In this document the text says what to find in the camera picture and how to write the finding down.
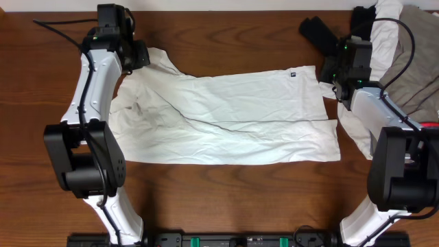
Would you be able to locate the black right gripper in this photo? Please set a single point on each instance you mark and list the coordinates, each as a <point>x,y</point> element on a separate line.
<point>327,64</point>

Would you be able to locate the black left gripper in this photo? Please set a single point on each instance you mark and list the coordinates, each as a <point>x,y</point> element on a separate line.
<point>140,60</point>

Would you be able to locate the white t-shirt with black logo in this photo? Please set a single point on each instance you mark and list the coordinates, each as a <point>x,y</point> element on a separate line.
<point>161,115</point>

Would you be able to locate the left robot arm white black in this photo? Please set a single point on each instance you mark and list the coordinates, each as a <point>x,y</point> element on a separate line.
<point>83,151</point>

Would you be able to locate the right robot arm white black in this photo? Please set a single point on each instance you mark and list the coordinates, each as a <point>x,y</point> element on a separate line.
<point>402,182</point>

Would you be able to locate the black garment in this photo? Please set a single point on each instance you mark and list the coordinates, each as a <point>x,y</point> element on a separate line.
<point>320,36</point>

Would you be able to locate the white shirt in pile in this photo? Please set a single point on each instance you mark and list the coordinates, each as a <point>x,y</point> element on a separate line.
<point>380,44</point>

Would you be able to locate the khaki grey garment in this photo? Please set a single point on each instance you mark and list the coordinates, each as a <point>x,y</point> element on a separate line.
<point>415,92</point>

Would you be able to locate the navy garment with red band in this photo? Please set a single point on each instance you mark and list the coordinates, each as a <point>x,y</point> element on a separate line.
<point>430,125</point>

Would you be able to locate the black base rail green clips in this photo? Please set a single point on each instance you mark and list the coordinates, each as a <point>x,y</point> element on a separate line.
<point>302,237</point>

